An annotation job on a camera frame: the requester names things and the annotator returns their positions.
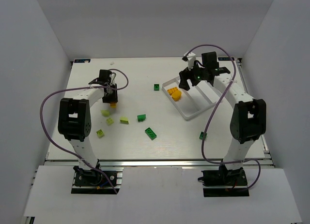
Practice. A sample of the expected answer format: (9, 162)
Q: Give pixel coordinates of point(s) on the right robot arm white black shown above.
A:
(248, 120)

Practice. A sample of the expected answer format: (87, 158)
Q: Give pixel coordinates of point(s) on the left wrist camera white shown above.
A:
(112, 78)

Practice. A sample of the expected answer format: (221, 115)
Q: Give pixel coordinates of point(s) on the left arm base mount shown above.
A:
(89, 181)

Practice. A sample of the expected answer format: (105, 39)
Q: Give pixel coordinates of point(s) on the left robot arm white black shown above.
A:
(75, 124)

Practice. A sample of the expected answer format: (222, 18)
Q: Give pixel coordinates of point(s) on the white three-compartment tray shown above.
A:
(193, 102)

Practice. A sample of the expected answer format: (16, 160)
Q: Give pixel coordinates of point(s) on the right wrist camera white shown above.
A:
(190, 58)

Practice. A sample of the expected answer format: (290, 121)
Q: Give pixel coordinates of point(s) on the light green wedge lego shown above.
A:
(124, 120)

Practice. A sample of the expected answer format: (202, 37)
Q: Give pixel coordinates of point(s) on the light green 2x2 lego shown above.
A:
(109, 121)

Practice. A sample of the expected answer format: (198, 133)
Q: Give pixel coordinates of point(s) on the orange 2x4 lego brick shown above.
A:
(172, 90)

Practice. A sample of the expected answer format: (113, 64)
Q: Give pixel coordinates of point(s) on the orange small lego brick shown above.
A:
(113, 105)

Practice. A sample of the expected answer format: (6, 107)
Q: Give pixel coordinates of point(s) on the dark green 2x2 lego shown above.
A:
(202, 136)

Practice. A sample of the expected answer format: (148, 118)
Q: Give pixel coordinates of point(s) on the aluminium front rail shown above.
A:
(123, 163)

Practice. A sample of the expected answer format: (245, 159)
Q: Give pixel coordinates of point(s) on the light green square lego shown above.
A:
(100, 133)

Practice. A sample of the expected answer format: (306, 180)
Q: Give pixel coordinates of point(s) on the dark green 2x4 lego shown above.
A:
(151, 134)

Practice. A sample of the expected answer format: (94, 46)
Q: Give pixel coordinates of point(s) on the dark green square lego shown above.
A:
(156, 87)

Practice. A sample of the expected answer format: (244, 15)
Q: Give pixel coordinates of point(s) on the left blue corner label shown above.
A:
(81, 60)

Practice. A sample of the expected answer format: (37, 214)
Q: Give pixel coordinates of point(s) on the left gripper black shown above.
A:
(110, 98)

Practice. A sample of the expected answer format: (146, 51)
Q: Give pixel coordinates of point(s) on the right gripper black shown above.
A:
(187, 76)

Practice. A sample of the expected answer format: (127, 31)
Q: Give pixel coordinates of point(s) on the right blue corner label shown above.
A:
(225, 59)

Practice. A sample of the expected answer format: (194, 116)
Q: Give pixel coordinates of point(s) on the orange round lego piece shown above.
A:
(176, 96)

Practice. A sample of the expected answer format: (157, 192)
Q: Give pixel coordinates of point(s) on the light green sloped lego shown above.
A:
(105, 113)

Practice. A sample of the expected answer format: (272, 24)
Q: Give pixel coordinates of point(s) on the blue corner label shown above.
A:
(225, 59)
(81, 60)

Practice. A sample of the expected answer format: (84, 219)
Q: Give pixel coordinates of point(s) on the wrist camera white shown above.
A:
(112, 78)
(190, 58)

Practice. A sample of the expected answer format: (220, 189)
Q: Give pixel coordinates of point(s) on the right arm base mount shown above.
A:
(215, 184)

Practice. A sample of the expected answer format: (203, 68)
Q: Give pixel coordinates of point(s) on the dark green sloped lego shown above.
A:
(141, 117)

